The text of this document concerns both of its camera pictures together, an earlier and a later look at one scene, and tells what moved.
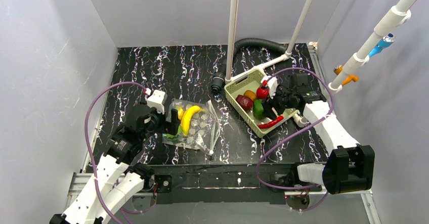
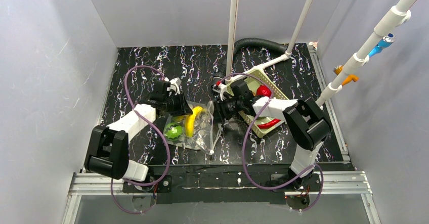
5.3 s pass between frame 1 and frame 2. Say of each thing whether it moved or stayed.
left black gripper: moved
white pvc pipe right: stayed
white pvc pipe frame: stayed
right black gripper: moved
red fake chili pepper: stayed
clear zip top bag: stayed
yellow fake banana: moved
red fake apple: stayed
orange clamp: stayed
